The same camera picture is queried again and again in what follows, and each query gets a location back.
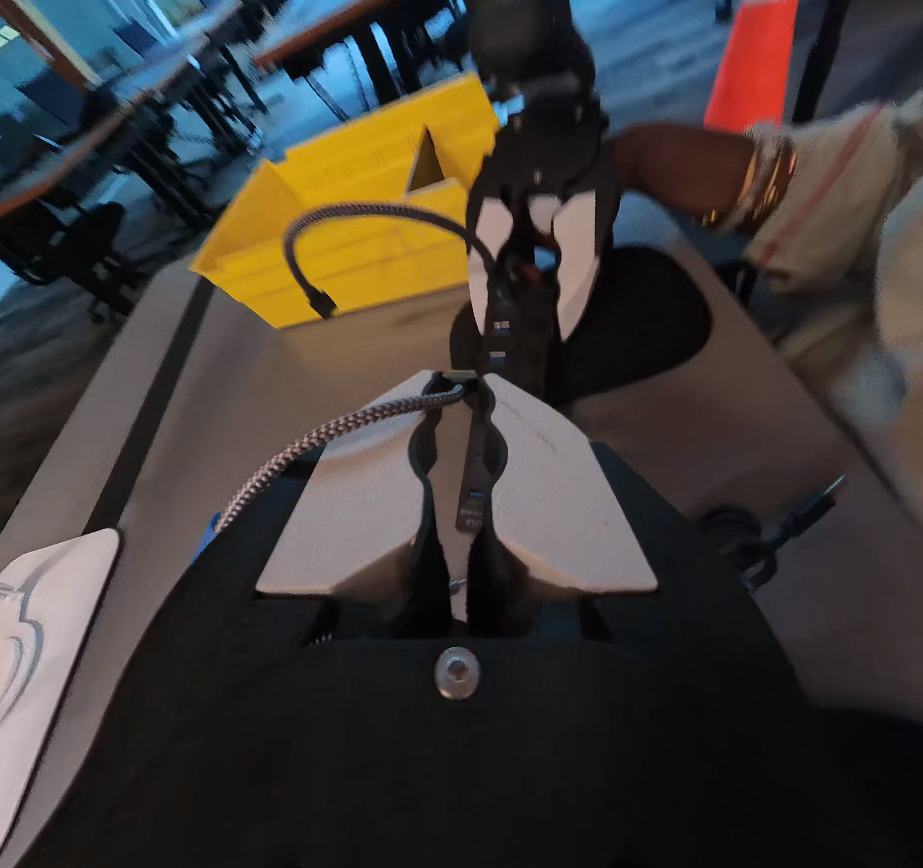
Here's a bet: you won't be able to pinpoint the black cable bundle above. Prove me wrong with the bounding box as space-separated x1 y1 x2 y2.
696 473 848 592

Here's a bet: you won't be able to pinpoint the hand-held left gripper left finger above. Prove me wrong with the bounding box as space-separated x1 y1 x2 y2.
256 370 451 601

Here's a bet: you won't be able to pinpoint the braided hub cable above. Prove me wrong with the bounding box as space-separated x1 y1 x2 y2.
215 383 468 533

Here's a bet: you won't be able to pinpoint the wooden top desk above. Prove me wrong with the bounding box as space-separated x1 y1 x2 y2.
0 107 217 234
251 0 470 122

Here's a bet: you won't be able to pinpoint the black multiport usb hub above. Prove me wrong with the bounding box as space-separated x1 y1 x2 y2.
454 251 560 537

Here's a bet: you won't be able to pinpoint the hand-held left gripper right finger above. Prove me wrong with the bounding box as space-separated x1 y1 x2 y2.
469 374 659 595

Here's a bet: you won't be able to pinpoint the yellow plastic bin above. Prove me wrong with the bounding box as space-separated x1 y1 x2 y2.
189 73 503 330

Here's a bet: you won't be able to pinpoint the person's beige clothing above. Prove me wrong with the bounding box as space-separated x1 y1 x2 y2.
775 183 923 523

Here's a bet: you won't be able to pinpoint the gold bracelets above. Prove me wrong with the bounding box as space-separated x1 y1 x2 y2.
701 134 800 230

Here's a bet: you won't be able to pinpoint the orange traffic cone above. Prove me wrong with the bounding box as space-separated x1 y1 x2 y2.
703 0 807 135

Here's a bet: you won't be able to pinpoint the black stand leg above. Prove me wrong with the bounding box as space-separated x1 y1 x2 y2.
792 0 870 126

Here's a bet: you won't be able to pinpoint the person's right hand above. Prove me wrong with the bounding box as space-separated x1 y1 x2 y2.
611 123 757 221

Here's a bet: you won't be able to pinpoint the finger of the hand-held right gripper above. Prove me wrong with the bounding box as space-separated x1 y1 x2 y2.
547 192 605 344
467 193 520 341

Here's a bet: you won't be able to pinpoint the white flat stand base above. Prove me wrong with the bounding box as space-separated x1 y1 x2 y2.
0 528 121 843

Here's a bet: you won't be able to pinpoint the braided usb cable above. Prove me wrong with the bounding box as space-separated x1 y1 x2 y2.
283 203 502 321

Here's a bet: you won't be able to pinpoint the black office chair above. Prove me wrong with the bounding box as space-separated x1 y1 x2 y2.
0 201 149 324

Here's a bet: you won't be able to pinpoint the black tape strip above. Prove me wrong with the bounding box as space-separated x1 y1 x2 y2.
81 277 217 533

